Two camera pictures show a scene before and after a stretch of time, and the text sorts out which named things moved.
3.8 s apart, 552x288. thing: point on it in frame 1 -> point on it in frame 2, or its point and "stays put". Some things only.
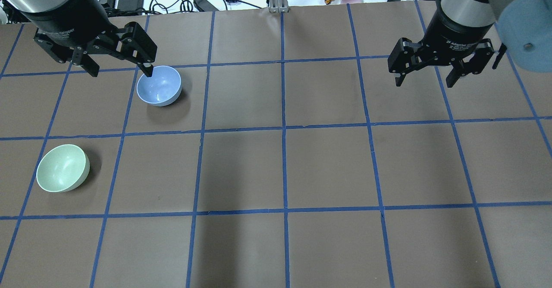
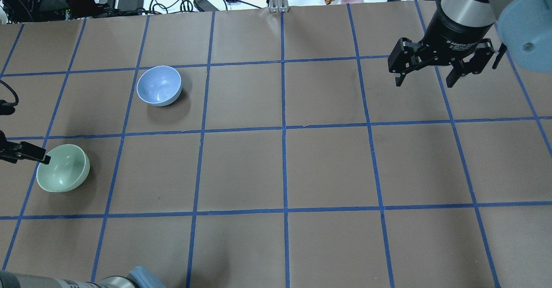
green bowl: [63, 169] stays put
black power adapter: [203, 5] stays put
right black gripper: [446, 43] stays put
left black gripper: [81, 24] -> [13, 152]
